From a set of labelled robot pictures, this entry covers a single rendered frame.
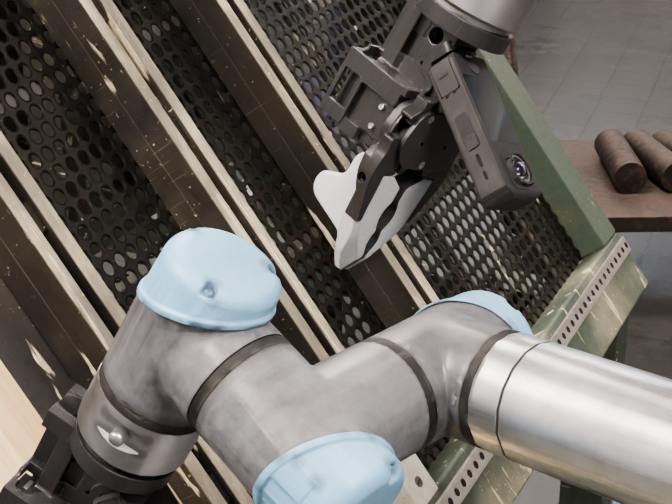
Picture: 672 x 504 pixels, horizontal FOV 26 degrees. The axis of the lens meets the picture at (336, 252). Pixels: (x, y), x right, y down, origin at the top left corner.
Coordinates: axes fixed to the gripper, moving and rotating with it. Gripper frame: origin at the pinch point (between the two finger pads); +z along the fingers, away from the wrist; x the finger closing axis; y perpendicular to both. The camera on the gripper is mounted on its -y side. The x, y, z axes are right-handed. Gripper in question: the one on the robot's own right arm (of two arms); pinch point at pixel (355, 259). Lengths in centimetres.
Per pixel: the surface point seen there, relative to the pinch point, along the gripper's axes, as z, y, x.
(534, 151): 25, 69, -149
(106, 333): 38, 39, -25
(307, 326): 38, 38, -60
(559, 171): 26, 64, -152
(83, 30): 19, 76, -39
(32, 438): 47, 33, -15
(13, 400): 45, 37, -14
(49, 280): 36, 45, -20
